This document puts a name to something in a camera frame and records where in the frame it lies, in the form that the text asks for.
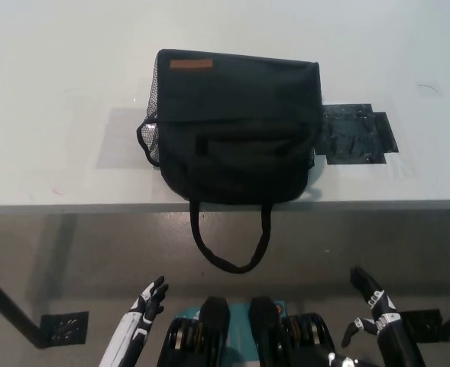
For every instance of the black soft travel bag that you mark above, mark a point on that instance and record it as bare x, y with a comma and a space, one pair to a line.
240, 114

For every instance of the large clear tape patch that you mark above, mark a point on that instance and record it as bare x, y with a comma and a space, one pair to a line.
121, 137

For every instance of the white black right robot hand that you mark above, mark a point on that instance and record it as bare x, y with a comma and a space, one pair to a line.
387, 317

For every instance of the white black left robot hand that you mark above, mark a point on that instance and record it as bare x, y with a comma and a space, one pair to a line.
133, 332

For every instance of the black tape patch on desk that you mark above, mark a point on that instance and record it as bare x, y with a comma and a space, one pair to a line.
347, 134

